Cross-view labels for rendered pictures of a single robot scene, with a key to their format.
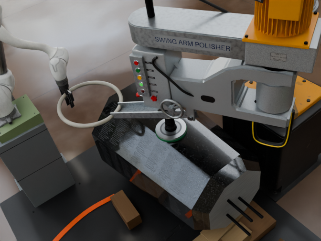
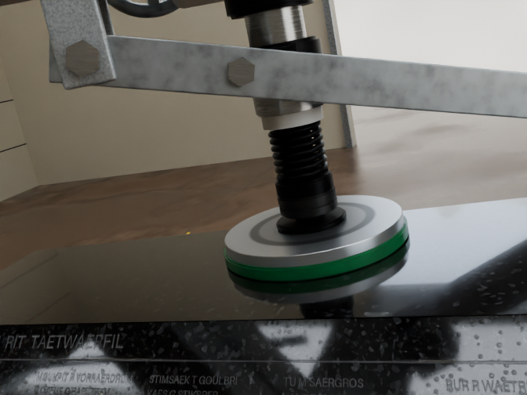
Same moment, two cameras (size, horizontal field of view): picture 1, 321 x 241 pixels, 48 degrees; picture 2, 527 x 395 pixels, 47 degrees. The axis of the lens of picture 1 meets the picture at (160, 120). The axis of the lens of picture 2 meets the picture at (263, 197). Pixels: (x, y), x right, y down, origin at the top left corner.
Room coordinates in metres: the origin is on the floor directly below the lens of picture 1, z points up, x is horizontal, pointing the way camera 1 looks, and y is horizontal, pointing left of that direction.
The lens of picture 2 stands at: (2.25, -0.54, 1.07)
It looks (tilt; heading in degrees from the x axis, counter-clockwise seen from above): 14 degrees down; 140
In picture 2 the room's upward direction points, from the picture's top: 11 degrees counter-clockwise
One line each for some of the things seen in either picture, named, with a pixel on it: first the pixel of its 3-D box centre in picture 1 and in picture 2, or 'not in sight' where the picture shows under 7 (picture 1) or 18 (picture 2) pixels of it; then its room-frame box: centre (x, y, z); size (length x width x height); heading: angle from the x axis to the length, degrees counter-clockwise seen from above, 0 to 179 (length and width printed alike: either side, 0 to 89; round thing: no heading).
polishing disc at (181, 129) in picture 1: (170, 128); (312, 226); (1.75, -0.06, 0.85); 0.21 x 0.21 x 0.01
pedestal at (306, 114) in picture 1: (274, 129); not in sight; (1.97, -0.90, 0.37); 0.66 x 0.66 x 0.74; 29
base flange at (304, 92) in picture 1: (278, 93); not in sight; (1.97, -0.90, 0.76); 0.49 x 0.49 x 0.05; 29
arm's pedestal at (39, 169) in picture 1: (31, 155); not in sight; (2.20, 1.14, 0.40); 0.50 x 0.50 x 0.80; 27
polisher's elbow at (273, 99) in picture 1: (274, 88); not in sight; (1.39, -0.61, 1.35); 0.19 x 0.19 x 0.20
